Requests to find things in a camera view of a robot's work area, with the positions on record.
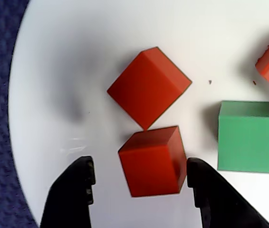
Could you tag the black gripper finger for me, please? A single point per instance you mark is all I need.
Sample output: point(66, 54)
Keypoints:
point(70, 197)
point(220, 204)

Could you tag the green cube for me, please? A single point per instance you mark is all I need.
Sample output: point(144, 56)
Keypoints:
point(247, 137)

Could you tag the white round plate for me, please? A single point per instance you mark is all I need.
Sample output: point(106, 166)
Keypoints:
point(77, 59)

